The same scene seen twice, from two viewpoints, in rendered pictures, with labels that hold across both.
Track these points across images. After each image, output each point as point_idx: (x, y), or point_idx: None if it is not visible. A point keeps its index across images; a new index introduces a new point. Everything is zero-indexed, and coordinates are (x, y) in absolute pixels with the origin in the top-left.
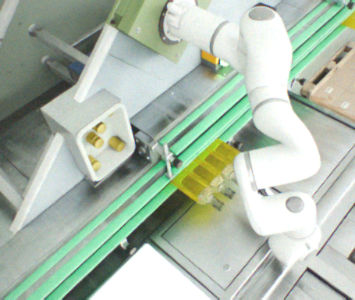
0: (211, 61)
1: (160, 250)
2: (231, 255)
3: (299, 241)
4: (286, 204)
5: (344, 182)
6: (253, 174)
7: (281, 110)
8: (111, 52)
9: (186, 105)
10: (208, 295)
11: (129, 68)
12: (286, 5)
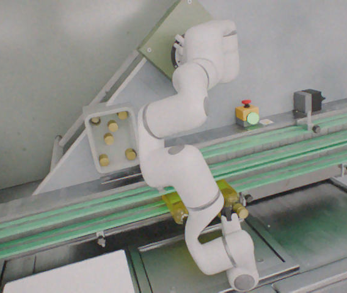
0: (241, 118)
1: (128, 257)
2: (185, 282)
3: (197, 218)
4: (170, 148)
5: None
6: (146, 112)
7: (186, 65)
8: (138, 75)
9: (200, 141)
10: None
11: (154, 94)
12: (345, 101)
